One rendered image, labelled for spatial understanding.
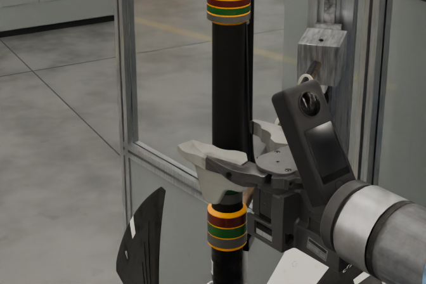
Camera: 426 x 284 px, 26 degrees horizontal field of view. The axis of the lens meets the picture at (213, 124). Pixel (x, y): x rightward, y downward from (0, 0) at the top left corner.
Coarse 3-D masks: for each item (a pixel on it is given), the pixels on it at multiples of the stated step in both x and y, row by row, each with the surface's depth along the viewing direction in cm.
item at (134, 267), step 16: (160, 192) 135; (144, 208) 139; (160, 208) 133; (128, 224) 144; (144, 224) 137; (160, 224) 132; (128, 240) 144; (144, 240) 136; (144, 256) 135; (128, 272) 144; (144, 272) 135
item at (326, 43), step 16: (304, 32) 157; (320, 32) 157; (336, 32) 157; (304, 48) 152; (320, 48) 151; (336, 48) 150; (304, 64) 153; (336, 64) 152; (320, 80) 153; (336, 80) 153
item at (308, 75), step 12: (252, 0) 100; (252, 12) 100; (252, 24) 101; (252, 36) 101; (252, 48) 102; (252, 60) 102; (252, 72) 103; (312, 72) 145; (252, 84) 104; (252, 96) 104; (252, 108) 105; (276, 120) 128; (252, 144) 107; (252, 156) 108
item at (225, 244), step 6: (246, 234) 101; (210, 240) 101; (216, 240) 100; (222, 240) 100; (228, 240) 99; (234, 240) 100; (240, 240) 100; (246, 240) 101; (216, 246) 100; (222, 246) 100; (228, 246) 100; (234, 246) 100; (240, 246) 100
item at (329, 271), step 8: (328, 272) 125; (336, 272) 123; (352, 272) 119; (360, 272) 117; (320, 280) 126; (328, 280) 123; (336, 280) 121; (344, 280) 118; (352, 280) 117; (368, 280) 114; (376, 280) 113
